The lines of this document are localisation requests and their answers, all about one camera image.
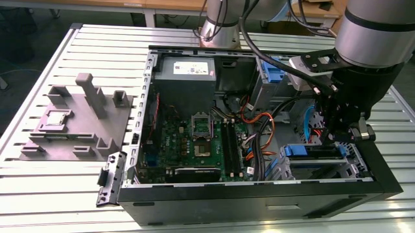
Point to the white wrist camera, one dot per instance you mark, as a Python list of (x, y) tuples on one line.
[(301, 81)]

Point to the silver drive cage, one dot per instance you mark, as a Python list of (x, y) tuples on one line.
[(268, 97)]

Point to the long wooden desk white frame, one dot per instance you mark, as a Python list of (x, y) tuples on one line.
[(317, 11)]

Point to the CPU socket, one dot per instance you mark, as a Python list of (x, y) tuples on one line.
[(202, 150)]

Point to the silver metal disk bay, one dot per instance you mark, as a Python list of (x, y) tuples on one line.
[(320, 161)]

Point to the grey power supply unit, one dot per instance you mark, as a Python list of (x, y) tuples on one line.
[(184, 97)]

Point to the blue plastic bay latch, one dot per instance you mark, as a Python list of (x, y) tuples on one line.
[(274, 76)]

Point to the black graphics card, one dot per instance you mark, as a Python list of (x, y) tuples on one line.
[(193, 174)]

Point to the silver CPU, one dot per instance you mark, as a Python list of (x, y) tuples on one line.
[(53, 120)]

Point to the green RAM stick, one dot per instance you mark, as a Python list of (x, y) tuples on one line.
[(61, 138)]

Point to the green motherboard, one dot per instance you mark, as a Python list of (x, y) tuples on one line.
[(170, 145)]

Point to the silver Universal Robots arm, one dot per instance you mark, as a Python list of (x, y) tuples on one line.
[(372, 41)]

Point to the black PC case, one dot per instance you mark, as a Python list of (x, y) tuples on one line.
[(226, 206)]

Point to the grey hinged metal bracket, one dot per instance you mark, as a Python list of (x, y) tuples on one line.
[(110, 174)]

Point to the grey parts rack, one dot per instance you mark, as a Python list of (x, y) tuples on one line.
[(80, 132)]

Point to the short wooden desk white frame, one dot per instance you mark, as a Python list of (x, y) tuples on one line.
[(97, 6)]

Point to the hard disk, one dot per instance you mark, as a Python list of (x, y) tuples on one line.
[(294, 152)]

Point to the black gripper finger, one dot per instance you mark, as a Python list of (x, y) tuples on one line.
[(326, 114), (357, 133)]

